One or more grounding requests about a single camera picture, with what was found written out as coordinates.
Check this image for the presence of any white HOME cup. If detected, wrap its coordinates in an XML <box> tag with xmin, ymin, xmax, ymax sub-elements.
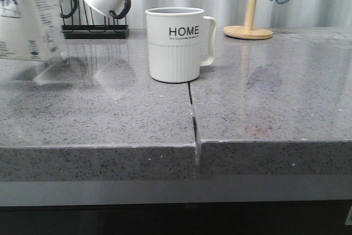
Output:
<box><xmin>145</xmin><ymin>7</ymin><xmax>217</xmax><ymax>83</ymax></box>

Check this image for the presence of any white blue milk carton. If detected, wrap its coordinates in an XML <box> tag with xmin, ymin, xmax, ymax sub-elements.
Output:
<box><xmin>1</xmin><ymin>0</ymin><xmax>63</xmax><ymax>62</ymax></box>

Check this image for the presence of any wooden mug tree stand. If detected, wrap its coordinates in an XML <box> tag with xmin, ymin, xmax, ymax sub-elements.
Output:
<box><xmin>223</xmin><ymin>0</ymin><xmax>273</xmax><ymax>40</ymax></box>

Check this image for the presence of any white label sticker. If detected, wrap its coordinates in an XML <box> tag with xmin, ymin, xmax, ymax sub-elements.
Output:
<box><xmin>345</xmin><ymin>207</ymin><xmax>352</xmax><ymax>226</ymax></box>

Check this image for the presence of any black wire mug rack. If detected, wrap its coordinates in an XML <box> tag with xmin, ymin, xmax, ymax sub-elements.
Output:
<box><xmin>60</xmin><ymin>0</ymin><xmax>129</xmax><ymax>39</ymax></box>

